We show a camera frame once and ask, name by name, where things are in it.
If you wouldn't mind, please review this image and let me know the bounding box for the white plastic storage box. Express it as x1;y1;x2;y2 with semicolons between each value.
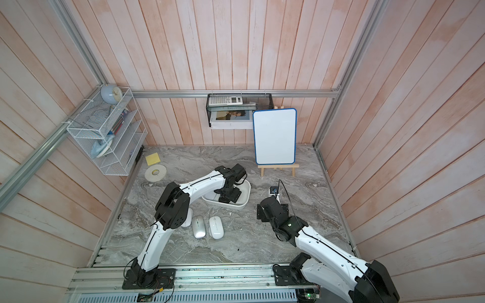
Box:
202;180;251;210

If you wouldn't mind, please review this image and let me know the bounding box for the white calculator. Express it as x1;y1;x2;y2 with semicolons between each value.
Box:
208;95;243;107

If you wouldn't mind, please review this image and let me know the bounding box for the white tape roll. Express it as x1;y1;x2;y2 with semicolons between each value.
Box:
144;164;167;183

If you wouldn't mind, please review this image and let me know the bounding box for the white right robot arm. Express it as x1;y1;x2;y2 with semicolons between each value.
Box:
257;196;400;302

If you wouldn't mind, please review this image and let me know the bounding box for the black wire basket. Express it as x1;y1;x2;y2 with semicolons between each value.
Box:
206;92;275;122

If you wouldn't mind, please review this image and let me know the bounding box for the white computer mouse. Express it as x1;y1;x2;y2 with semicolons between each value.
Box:
209;216;224;240

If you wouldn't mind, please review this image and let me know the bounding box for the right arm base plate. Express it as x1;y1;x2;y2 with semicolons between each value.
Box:
272;264;308;286

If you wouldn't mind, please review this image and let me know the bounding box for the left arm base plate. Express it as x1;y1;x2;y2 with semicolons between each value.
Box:
122;268;176;290

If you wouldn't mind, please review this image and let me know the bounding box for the yellow sticky note pad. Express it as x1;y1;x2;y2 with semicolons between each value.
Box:
145;152;160;167

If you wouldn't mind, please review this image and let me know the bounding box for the white photo box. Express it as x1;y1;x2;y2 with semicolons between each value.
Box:
210;111;253;130

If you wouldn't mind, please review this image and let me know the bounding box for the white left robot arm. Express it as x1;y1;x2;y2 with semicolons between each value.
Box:
130;164;247;276

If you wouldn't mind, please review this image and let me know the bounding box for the small wooden easel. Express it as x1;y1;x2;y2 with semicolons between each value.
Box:
258;164;300;177

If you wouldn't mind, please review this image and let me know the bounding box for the light blue folded item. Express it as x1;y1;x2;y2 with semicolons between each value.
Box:
90;133;115;159

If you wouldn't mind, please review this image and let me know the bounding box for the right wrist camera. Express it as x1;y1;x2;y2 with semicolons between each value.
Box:
269;186;280;203

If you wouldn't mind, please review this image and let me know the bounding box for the white wire mesh shelf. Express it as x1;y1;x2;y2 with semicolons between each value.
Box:
67;87;148;176

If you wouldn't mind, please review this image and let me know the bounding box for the blue framed whiteboard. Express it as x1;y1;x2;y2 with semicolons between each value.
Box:
253;108;297;165

